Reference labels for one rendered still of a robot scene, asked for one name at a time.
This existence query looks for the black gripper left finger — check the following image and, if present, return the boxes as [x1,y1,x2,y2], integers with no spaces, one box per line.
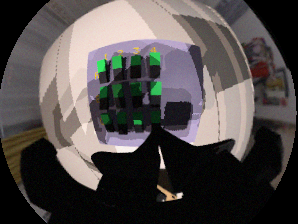
[90,128,161,193]

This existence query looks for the lavender switch panel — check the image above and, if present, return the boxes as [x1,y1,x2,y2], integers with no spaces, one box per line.
[86,39,204,148]

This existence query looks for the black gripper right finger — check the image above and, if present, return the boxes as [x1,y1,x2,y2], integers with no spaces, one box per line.
[158,128,235,194]

